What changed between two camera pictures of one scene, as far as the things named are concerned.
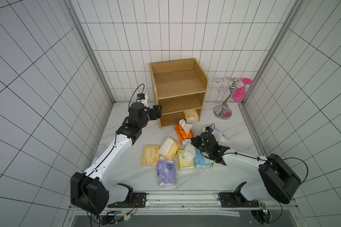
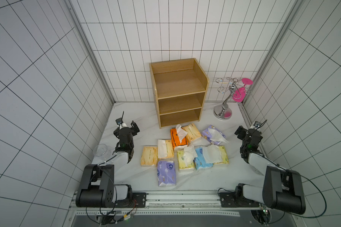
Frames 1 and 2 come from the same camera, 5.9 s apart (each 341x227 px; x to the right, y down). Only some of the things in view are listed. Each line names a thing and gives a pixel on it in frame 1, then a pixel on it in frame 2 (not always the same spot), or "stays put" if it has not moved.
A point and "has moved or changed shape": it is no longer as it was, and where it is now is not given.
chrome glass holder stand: x=232 y=85 stays put
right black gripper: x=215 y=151 → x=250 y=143
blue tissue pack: x=199 y=159 stays put
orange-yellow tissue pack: x=150 y=155 stays put
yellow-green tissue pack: x=186 y=156 stays put
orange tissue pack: x=183 y=131 → x=175 y=138
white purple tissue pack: x=219 y=136 stays put
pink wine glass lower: x=239 y=94 stays put
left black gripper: x=158 y=112 → x=134 y=129
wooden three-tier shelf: x=179 y=85 stays put
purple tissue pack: x=166 y=173 stays put
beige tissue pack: x=169 y=148 has moved or changed shape
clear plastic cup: x=99 y=149 stays put
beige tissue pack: x=191 y=116 → x=192 y=132
